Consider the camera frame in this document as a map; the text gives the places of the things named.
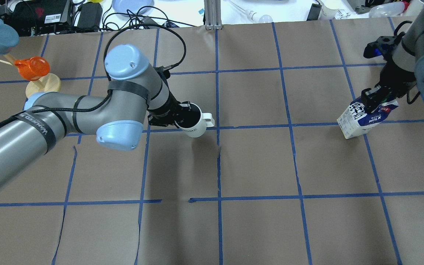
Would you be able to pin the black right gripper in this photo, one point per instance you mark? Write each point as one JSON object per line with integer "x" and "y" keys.
{"x": 391, "y": 78}

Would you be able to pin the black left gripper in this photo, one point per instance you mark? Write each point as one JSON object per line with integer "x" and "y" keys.
{"x": 168, "y": 108}

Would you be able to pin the white mug grey inside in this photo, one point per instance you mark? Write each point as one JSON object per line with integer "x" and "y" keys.
{"x": 192, "y": 121}

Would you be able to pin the blue white milk carton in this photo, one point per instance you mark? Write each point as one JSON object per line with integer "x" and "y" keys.
{"x": 354, "y": 121}

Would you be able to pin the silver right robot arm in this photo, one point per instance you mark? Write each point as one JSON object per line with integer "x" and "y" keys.
{"x": 404, "y": 68}

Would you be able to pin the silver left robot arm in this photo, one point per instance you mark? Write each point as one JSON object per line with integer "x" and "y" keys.
{"x": 136, "y": 91}

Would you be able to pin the white light bulb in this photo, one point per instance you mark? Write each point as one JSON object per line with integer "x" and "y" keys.
{"x": 258, "y": 17}

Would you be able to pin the blue plastic plate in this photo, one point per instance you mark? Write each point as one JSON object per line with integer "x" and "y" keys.
{"x": 136, "y": 6}

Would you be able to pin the black power adapter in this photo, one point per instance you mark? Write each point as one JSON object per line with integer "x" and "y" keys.
{"x": 89, "y": 16}

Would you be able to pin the wooden mug tree stand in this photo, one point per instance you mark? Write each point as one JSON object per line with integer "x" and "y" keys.
{"x": 49, "y": 83}

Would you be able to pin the orange mug on stand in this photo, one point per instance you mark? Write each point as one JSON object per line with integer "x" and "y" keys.
{"x": 33, "y": 68}

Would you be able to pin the aluminium frame post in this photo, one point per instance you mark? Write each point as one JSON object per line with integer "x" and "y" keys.
{"x": 213, "y": 15}

